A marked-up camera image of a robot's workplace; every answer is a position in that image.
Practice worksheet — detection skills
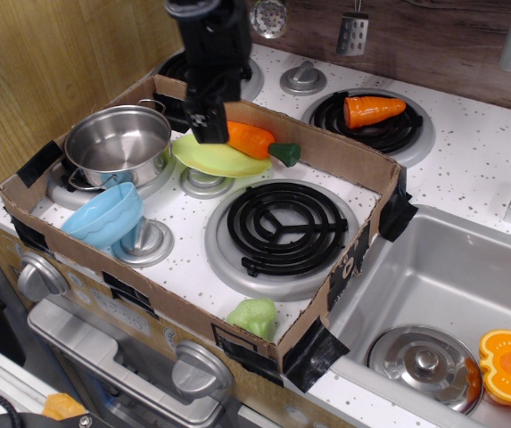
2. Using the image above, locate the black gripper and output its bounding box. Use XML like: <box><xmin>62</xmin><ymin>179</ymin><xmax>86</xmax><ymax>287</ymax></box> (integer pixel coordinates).
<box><xmin>177</xmin><ymin>1</ymin><xmax>251</xmax><ymax>144</ymax></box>

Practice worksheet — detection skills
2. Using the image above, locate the orange toy carrot green top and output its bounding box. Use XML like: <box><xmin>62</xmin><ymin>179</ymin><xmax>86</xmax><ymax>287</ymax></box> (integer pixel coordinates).
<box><xmin>227</xmin><ymin>121</ymin><xmax>301</xmax><ymax>168</ymax></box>

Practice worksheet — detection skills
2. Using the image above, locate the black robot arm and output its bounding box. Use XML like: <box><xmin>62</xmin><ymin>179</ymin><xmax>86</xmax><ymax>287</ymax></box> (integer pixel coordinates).
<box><xmin>165</xmin><ymin>0</ymin><xmax>251</xmax><ymax>144</ymax></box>

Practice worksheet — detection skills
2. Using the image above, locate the light green plastic plate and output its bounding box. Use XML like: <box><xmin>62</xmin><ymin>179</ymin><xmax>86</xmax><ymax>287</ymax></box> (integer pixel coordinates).
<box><xmin>171</xmin><ymin>135</ymin><xmax>272</xmax><ymax>178</ymax></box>

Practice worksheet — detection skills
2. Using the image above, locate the orange toy carrot piece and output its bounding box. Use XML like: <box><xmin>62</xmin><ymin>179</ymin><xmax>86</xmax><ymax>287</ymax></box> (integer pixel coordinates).
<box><xmin>343</xmin><ymin>96</ymin><xmax>407</xmax><ymax>129</ymax></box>

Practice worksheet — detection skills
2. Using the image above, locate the black back left burner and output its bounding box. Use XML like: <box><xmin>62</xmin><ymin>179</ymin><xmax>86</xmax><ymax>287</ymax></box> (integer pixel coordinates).
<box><xmin>158</xmin><ymin>51</ymin><xmax>263</xmax><ymax>101</ymax></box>

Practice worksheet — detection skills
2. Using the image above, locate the black burner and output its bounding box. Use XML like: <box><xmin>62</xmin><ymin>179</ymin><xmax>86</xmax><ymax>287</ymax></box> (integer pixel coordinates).
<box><xmin>158</xmin><ymin>51</ymin><xmax>263</xmax><ymax>101</ymax></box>
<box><xmin>227</xmin><ymin>181</ymin><xmax>350</xmax><ymax>277</ymax></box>
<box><xmin>51</xmin><ymin>160</ymin><xmax>80</xmax><ymax>192</ymax></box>
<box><xmin>306</xmin><ymin>91</ymin><xmax>424</xmax><ymax>154</ymax></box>

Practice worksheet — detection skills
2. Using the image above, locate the silver stovetop knob middle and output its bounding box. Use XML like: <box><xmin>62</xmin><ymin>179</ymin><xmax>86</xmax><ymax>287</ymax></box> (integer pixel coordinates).
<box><xmin>179</xmin><ymin>168</ymin><xmax>235</xmax><ymax>200</ymax></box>

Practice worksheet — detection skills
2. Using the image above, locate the silver stovetop knob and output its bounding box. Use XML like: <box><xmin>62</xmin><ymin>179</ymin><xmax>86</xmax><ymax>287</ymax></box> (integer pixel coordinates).
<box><xmin>111</xmin><ymin>217</ymin><xmax>175</xmax><ymax>268</ymax></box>
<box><xmin>179</xmin><ymin>168</ymin><xmax>235</xmax><ymax>200</ymax></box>
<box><xmin>279</xmin><ymin>61</ymin><xmax>327</xmax><ymax>96</ymax></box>

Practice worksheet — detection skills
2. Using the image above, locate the silver stovetop knob back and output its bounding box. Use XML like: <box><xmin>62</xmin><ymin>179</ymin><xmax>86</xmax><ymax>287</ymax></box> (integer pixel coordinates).
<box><xmin>279</xmin><ymin>61</ymin><xmax>327</xmax><ymax>96</ymax></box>

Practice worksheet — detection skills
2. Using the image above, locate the black front right burner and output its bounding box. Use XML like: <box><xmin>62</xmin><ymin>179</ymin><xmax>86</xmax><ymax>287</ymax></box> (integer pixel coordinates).
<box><xmin>227</xmin><ymin>181</ymin><xmax>350</xmax><ymax>277</ymax></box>

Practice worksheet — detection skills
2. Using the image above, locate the silver stovetop knob front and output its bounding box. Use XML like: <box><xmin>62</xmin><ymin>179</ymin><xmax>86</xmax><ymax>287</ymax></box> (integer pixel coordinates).
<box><xmin>111</xmin><ymin>217</ymin><xmax>175</xmax><ymax>268</ymax></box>

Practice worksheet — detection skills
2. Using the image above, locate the light blue plastic bowl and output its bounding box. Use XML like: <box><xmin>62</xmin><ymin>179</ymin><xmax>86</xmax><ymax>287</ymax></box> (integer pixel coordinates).
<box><xmin>61</xmin><ymin>182</ymin><xmax>144</xmax><ymax>249</ymax></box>

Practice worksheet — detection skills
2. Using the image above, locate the black front left burner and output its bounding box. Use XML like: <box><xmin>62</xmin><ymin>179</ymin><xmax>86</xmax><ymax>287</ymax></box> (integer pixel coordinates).
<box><xmin>51</xmin><ymin>160</ymin><xmax>80</xmax><ymax>192</ymax></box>

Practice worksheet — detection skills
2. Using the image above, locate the hanging silver spatula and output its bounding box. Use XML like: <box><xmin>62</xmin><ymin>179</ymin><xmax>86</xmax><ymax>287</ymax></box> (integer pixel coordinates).
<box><xmin>336</xmin><ymin>1</ymin><xmax>369</xmax><ymax>57</ymax></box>

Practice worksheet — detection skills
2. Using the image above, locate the black back right burner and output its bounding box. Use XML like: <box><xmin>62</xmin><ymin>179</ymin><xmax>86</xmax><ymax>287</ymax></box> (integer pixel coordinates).
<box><xmin>306</xmin><ymin>91</ymin><xmax>424</xmax><ymax>154</ymax></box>

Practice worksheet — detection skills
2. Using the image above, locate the light green toy broccoli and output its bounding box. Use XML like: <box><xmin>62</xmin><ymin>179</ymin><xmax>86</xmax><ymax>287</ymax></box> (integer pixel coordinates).
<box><xmin>226</xmin><ymin>299</ymin><xmax>277</xmax><ymax>339</ymax></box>

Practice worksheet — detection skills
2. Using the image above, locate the silver oven knob left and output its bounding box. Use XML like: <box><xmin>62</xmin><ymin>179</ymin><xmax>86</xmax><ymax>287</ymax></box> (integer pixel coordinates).
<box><xmin>17</xmin><ymin>251</ymin><xmax>70</xmax><ymax>302</ymax></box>

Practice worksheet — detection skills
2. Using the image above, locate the silver oven knob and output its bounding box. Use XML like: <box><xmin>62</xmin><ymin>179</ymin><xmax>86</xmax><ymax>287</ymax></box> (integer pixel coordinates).
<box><xmin>17</xmin><ymin>251</ymin><xmax>70</xmax><ymax>302</ymax></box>
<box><xmin>171</xmin><ymin>340</ymin><xmax>234</xmax><ymax>400</ymax></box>

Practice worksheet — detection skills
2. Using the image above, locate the silver oven knob right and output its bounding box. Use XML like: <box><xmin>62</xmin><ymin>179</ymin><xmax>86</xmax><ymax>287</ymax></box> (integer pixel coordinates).
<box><xmin>171</xmin><ymin>340</ymin><xmax>234</xmax><ymax>400</ymax></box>

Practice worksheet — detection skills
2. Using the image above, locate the silver sink basin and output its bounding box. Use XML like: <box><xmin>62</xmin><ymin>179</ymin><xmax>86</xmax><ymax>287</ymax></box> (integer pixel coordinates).
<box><xmin>329</xmin><ymin>206</ymin><xmax>511</xmax><ymax>427</ymax></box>

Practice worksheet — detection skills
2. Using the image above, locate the orange cloth scrap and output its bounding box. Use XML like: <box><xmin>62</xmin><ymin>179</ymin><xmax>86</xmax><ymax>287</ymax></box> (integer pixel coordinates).
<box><xmin>41</xmin><ymin>392</ymin><xmax>87</xmax><ymax>421</ymax></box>

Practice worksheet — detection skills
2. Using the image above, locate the stainless steel pot lid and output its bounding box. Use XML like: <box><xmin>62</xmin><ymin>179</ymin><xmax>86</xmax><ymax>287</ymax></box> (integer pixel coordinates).
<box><xmin>365</xmin><ymin>325</ymin><xmax>483</xmax><ymax>415</ymax></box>

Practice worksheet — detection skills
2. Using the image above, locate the orange toy pumpkin half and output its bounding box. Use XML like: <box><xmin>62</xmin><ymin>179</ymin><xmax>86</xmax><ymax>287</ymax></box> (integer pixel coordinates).
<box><xmin>479</xmin><ymin>330</ymin><xmax>511</xmax><ymax>407</ymax></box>

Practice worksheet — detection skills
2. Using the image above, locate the silver oven door handle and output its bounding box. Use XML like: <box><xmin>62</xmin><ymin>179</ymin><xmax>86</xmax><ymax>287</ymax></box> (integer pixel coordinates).
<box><xmin>28</xmin><ymin>299</ymin><xmax>230</xmax><ymax>427</ymax></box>

